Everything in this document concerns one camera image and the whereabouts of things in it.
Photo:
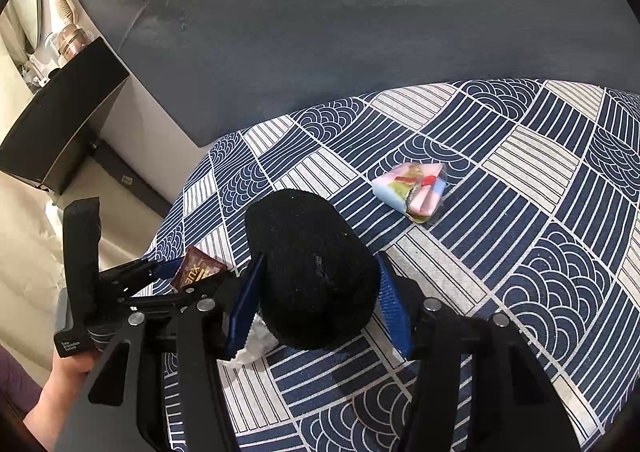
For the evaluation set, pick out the grey backdrop cloth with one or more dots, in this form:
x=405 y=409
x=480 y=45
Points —
x=350 y=22

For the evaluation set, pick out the pink snack wrapper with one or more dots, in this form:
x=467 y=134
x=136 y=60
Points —
x=410 y=187

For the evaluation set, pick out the person's left hand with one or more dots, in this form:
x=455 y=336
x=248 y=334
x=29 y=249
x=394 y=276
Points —
x=75 y=372

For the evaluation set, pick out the black wall shelf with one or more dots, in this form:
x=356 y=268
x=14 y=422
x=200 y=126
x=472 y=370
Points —
x=65 y=117

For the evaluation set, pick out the black cloth bundle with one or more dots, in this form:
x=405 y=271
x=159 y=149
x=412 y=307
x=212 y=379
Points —
x=310 y=262

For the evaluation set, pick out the white tissue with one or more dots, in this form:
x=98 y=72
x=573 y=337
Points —
x=257 y=344

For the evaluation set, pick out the white bottle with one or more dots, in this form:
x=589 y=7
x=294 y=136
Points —
x=49 y=48

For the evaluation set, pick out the blue white patterned tablecloth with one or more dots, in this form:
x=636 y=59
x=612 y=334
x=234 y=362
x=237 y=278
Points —
x=500 y=232

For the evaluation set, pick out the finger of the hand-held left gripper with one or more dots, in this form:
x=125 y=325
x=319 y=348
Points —
x=165 y=301
x=167 y=269

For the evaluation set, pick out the person's left forearm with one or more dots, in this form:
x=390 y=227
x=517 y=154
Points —
x=45 y=419

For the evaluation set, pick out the black board with sticker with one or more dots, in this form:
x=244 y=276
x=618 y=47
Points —
x=130 y=177

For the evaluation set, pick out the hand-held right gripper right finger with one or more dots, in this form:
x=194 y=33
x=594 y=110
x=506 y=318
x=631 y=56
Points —
x=395 y=307

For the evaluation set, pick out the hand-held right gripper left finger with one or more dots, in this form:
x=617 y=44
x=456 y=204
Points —
x=245 y=312

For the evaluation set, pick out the brown snack wrapper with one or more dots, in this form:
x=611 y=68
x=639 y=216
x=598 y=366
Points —
x=195 y=272

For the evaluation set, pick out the copper lid jar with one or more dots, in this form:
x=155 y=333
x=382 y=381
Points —
x=72 y=42

